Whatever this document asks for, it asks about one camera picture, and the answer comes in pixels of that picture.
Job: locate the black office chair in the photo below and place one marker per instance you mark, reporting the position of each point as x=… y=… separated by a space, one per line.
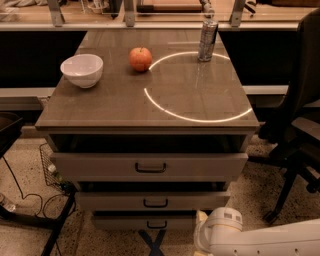
x=294 y=125

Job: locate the white ceramic bowl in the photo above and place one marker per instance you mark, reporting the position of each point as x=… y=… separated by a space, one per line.
x=83 y=70

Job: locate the red apple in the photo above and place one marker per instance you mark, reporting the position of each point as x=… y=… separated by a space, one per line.
x=140 y=59

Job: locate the silver drink can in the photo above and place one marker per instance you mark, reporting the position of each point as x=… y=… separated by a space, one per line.
x=207 y=40

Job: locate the wire mesh basket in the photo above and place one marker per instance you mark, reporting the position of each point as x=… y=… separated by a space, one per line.
x=52 y=176

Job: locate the grey top drawer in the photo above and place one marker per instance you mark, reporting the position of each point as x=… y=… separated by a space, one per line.
x=149 y=167

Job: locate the grey middle drawer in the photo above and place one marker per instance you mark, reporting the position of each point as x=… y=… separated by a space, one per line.
x=151 y=201

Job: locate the clear plastic bottle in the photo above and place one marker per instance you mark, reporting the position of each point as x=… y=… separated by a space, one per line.
x=7 y=204

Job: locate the grey drawer cabinet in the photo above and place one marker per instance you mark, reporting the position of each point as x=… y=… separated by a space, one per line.
x=179 y=105

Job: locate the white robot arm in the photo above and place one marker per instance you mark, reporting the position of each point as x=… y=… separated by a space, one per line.
x=220 y=234

